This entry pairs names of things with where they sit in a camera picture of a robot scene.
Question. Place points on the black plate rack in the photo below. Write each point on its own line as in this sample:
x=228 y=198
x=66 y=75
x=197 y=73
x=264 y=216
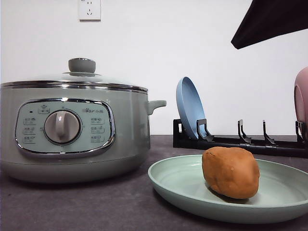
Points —
x=205 y=140

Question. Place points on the brown potato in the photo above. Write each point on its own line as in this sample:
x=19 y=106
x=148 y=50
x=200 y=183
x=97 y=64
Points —
x=230 y=171

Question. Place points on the white wall socket left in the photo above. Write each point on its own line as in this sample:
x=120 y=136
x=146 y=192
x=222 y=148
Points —
x=89 y=11

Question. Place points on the green plate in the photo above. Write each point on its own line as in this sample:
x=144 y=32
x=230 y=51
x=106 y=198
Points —
x=179 y=184

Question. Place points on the green electric steamer pot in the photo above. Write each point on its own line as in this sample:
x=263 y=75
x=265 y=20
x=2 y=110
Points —
x=66 y=132

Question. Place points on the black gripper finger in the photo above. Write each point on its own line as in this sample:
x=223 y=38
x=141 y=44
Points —
x=265 y=19

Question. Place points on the blue plate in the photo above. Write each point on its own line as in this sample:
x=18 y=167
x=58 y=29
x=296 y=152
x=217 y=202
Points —
x=190 y=108

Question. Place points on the pink plate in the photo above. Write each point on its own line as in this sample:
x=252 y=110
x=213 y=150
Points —
x=301 y=98

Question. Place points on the glass steamer lid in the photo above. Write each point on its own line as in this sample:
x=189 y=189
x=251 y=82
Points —
x=81 y=74

